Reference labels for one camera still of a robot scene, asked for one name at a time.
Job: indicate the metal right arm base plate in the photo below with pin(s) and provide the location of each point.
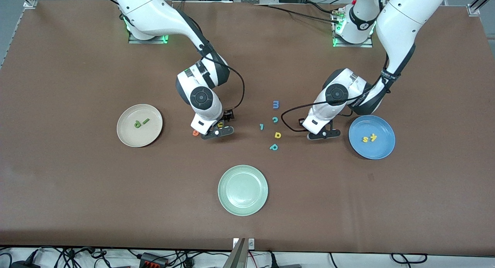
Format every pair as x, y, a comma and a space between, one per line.
151, 41

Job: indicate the black power plug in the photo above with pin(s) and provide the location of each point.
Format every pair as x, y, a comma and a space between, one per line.
272, 260

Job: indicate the blue round plate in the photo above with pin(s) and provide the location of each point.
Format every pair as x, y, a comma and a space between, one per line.
381, 150

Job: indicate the teal letter p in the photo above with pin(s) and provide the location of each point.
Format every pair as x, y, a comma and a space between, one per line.
271, 148

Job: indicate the pale green round plate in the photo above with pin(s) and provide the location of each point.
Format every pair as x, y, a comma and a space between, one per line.
243, 190

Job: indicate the beige round plate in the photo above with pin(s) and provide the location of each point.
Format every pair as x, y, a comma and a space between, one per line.
135, 136

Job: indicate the black power adapter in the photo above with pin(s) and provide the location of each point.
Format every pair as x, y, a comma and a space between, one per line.
23, 265

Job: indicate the yellow foam letter k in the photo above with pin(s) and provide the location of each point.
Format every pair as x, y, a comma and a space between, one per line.
373, 137

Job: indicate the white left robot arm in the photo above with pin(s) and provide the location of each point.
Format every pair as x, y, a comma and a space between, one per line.
402, 24

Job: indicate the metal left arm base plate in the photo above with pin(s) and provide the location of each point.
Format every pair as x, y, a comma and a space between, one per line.
350, 45

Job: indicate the white post bracket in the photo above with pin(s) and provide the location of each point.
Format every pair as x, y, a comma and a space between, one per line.
251, 243

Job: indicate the aluminium camera post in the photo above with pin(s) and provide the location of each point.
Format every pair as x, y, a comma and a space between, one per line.
238, 256

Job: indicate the black orange power strip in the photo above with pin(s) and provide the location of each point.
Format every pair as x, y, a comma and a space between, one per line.
152, 259

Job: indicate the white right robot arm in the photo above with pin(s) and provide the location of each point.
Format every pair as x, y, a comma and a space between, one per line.
154, 12

